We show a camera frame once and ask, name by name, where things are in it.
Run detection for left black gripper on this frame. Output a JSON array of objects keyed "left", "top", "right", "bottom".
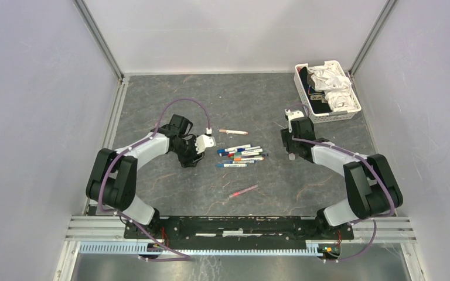
[{"left": 172, "top": 135, "right": 205, "bottom": 169}]

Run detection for blue cap marker front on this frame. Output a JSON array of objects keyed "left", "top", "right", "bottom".
[{"left": 215, "top": 163, "right": 247, "bottom": 167}]

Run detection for blue cap marker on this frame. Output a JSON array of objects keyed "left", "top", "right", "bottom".
[
  {"left": 215, "top": 163, "right": 247, "bottom": 167},
  {"left": 217, "top": 144, "right": 251, "bottom": 154}
]

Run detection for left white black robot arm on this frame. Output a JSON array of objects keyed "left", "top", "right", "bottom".
[{"left": 86, "top": 114, "right": 216, "bottom": 239}]

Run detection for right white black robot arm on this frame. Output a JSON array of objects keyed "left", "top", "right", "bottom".
[{"left": 281, "top": 117, "right": 403, "bottom": 239}]

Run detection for red thin pen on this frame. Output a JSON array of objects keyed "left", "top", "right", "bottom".
[{"left": 229, "top": 185, "right": 258, "bottom": 198}]

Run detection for blue cap marker back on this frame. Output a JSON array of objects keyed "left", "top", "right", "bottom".
[{"left": 217, "top": 144, "right": 251, "bottom": 154}]

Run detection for white plastic basket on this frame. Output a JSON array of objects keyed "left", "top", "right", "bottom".
[{"left": 294, "top": 60, "right": 362, "bottom": 124}]

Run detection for orange cap marker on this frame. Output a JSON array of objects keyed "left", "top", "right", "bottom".
[{"left": 232, "top": 155, "right": 265, "bottom": 161}]

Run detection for green cap marker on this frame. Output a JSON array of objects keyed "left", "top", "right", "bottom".
[{"left": 230, "top": 149, "right": 263, "bottom": 157}]

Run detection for crumpled white cloth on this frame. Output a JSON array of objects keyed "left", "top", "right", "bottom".
[{"left": 307, "top": 60, "right": 357, "bottom": 112}]

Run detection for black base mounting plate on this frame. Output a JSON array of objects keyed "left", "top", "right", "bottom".
[{"left": 145, "top": 216, "right": 354, "bottom": 250}]

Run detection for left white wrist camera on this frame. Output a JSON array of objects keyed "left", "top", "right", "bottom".
[{"left": 195, "top": 135, "right": 216, "bottom": 154}]

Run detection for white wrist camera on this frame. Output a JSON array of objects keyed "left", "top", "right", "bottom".
[
  {"left": 285, "top": 109, "right": 306, "bottom": 123},
  {"left": 195, "top": 135, "right": 216, "bottom": 154}
]

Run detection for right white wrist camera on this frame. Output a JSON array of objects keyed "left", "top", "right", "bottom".
[{"left": 285, "top": 109, "right": 306, "bottom": 123}]

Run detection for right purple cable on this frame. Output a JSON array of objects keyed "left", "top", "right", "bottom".
[{"left": 287, "top": 102, "right": 397, "bottom": 262}]

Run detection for white slotted cable duct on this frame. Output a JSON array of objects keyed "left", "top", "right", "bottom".
[{"left": 78, "top": 241, "right": 321, "bottom": 256}]

